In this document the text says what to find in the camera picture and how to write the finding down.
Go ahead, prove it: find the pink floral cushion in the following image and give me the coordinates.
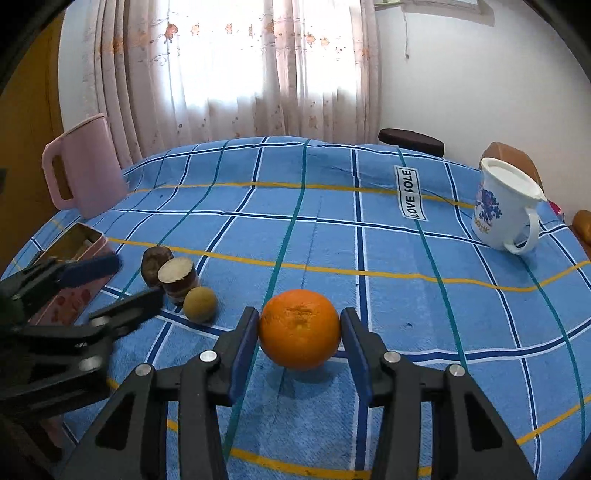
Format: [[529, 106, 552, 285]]
[[549, 201, 564, 215]]

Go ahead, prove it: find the brown leather sofa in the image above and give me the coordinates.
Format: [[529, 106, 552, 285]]
[[571, 210, 591, 246]]

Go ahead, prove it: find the blue plaid tablecloth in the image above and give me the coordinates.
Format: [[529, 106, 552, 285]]
[[88, 137, 590, 479]]

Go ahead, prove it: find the white mug blue print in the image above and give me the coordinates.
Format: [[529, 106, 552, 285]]
[[472, 157, 547, 256]]

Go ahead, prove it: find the white air conditioner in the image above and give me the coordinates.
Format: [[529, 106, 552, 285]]
[[374, 0, 481, 14]]

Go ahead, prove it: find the small green-brown kiwi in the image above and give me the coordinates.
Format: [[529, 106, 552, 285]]
[[183, 286, 217, 324]]

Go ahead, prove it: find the pink plastic kettle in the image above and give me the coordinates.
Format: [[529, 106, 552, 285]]
[[41, 113, 128, 219]]

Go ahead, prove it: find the sheer floral curtain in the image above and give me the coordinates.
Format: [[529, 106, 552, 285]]
[[82, 1, 380, 167]]

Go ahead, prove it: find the dark round stool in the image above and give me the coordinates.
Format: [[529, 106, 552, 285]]
[[378, 128, 445, 157]]

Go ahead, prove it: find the gold metal tin box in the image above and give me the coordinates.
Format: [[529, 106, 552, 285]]
[[29, 222, 120, 326]]

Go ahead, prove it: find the dark brown taro left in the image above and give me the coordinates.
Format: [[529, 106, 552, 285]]
[[140, 245, 173, 288]]

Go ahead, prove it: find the brown wooden door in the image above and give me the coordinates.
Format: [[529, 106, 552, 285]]
[[1, 14, 64, 268]]

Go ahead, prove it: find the orange fruit back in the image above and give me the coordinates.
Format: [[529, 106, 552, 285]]
[[259, 289, 341, 371]]

